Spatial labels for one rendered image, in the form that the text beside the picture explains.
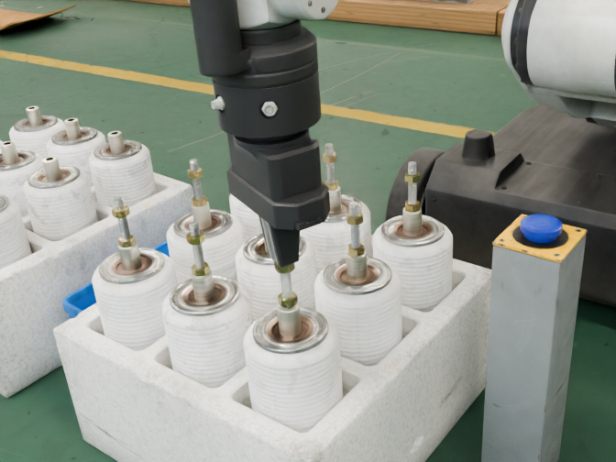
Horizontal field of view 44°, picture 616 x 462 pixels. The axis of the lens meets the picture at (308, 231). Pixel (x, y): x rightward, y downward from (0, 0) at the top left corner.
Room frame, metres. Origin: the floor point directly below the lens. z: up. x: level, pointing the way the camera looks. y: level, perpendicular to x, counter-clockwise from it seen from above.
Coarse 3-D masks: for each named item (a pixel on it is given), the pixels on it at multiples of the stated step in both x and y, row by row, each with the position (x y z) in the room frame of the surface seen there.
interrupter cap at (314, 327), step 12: (276, 312) 0.65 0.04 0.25; (300, 312) 0.64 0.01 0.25; (312, 312) 0.64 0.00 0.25; (264, 324) 0.63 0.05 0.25; (276, 324) 0.63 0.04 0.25; (312, 324) 0.62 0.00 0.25; (324, 324) 0.62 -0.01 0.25; (264, 336) 0.61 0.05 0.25; (276, 336) 0.61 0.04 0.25; (300, 336) 0.61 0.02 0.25; (312, 336) 0.60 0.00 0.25; (324, 336) 0.60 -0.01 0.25; (264, 348) 0.59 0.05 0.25; (276, 348) 0.58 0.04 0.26; (288, 348) 0.58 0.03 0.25; (300, 348) 0.58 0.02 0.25; (312, 348) 0.59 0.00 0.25
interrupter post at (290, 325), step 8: (296, 304) 0.62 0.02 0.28; (280, 312) 0.61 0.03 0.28; (288, 312) 0.61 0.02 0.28; (296, 312) 0.61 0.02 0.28; (280, 320) 0.61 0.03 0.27; (288, 320) 0.61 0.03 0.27; (296, 320) 0.61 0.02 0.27; (280, 328) 0.61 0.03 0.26; (288, 328) 0.61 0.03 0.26; (296, 328) 0.61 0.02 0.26; (288, 336) 0.61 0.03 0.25
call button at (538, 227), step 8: (528, 216) 0.67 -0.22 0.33; (536, 216) 0.67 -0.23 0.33; (544, 216) 0.67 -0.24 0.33; (552, 216) 0.67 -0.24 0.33; (528, 224) 0.65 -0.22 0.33; (536, 224) 0.65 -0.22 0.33; (544, 224) 0.65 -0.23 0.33; (552, 224) 0.65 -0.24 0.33; (560, 224) 0.65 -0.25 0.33; (528, 232) 0.64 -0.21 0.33; (536, 232) 0.64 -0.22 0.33; (544, 232) 0.64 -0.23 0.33; (552, 232) 0.64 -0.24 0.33; (560, 232) 0.64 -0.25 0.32; (536, 240) 0.64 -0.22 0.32; (544, 240) 0.64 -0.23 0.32; (552, 240) 0.64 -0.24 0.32
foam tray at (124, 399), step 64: (448, 320) 0.71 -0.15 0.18; (128, 384) 0.67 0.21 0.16; (192, 384) 0.63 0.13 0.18; (384, 384) 0.61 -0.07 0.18; (448, 384) 0.71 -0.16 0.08; (128, 448) 0.69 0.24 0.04; (192, 448) 0.61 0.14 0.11; (256, 448) 0.55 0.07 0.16; (320, 448) 0.53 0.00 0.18; (384, 448) 0.60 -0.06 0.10
